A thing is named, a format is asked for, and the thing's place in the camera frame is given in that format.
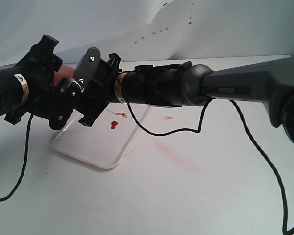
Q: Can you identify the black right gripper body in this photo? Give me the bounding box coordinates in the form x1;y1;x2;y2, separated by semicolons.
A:
77;53;121;127

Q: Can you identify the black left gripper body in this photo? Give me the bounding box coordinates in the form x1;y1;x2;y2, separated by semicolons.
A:
4;35;70;130

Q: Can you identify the red ketchup squeeze bottle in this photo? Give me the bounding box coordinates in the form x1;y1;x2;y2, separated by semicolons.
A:
53;64;75;86

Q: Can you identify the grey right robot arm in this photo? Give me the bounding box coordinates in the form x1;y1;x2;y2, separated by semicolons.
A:
78;57;294;144

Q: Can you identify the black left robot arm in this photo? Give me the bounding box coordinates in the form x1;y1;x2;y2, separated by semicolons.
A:
0;35;74;130

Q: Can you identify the red ketchup blob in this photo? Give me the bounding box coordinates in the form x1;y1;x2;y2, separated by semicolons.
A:
110;121;118;129

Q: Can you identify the white rectangular plastic tray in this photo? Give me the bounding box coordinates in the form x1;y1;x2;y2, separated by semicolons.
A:
50;103;140;169

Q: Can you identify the white backdrop cloth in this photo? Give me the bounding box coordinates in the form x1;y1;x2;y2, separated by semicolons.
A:
0;0;294;66

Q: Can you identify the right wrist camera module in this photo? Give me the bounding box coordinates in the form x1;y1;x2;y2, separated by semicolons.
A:
73;47;100;88

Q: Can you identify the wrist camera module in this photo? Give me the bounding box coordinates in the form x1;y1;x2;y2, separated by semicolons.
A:
57;78;83;94
73;47;100;88

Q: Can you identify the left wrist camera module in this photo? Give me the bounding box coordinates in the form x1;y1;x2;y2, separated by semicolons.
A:
57;78;83;94

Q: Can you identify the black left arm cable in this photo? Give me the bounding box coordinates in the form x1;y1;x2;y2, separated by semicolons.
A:
0;110;35;203

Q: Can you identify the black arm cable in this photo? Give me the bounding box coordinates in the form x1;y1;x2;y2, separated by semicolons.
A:
112;73;294;235
0;110;35;203

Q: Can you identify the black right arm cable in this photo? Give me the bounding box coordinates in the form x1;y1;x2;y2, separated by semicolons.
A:
112;73;294;235

